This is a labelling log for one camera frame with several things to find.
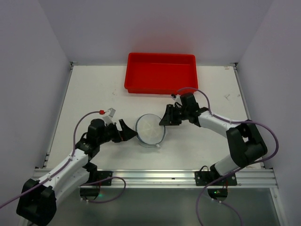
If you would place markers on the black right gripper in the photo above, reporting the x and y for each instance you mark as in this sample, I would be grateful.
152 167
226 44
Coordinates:
175 114

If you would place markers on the aluminium frame rail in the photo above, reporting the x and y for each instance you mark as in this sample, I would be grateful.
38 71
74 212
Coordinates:
180 178

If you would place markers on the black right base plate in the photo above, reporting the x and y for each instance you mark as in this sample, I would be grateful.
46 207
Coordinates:
204 177

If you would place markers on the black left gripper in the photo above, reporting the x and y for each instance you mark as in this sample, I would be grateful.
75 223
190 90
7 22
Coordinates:
118 133

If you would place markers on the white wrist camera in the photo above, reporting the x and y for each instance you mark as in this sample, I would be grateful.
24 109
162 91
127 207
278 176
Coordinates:
176 99
108 116

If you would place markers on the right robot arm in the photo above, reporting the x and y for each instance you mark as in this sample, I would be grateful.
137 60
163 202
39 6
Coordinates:
245 142

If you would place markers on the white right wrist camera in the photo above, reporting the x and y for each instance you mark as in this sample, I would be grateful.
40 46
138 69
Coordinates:
176 99

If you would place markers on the white mesh laundry bag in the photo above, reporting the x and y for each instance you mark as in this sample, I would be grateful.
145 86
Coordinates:
150 133

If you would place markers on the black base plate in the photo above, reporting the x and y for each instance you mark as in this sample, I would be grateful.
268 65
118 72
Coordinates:
204 177
102 176

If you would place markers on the red plastic tray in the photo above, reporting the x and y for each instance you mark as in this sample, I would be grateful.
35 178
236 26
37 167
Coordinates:
160 73

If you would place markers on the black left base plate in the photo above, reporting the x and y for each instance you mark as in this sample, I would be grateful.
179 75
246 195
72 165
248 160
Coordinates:
102 176

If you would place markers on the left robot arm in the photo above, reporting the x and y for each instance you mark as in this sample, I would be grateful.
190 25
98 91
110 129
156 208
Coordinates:
40 198

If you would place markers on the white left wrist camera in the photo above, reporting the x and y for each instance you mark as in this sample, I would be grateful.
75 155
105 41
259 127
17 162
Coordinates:
108 116

